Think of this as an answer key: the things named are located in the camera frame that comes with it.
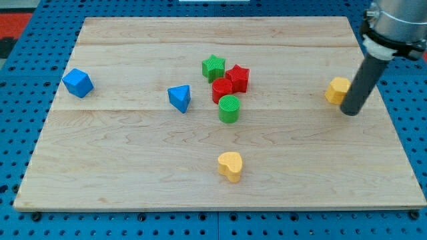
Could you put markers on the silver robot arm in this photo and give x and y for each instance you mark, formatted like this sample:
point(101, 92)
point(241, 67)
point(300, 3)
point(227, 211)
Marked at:
point(395, 28)

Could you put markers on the yellow heart block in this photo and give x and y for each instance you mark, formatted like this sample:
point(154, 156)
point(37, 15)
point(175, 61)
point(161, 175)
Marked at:
point(230, 165)

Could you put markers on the wooden board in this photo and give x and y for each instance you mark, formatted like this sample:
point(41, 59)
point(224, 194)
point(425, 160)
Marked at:
point(125, 148)

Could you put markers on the green cylinder block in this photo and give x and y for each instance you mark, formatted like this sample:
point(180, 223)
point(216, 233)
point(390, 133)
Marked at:
point(229, 109)

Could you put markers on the red cylinder block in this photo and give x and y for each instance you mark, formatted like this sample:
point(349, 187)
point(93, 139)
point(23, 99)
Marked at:
point(221, 87)

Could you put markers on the blue triangle block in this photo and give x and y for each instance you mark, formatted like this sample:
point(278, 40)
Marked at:
point(180, 97)

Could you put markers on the red star block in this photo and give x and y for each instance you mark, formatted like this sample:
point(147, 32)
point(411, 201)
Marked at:
point(239, 76)

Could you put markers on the green star block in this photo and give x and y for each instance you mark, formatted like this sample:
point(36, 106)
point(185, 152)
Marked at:
point(213, 68)

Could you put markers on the yellow hexagon block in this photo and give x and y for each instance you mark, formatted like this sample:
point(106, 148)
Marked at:
point(337, 89)

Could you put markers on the blue cube block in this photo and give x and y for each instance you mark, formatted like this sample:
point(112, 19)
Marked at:
point(78, 83)

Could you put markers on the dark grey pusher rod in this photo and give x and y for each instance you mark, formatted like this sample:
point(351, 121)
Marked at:
point(365, 80)

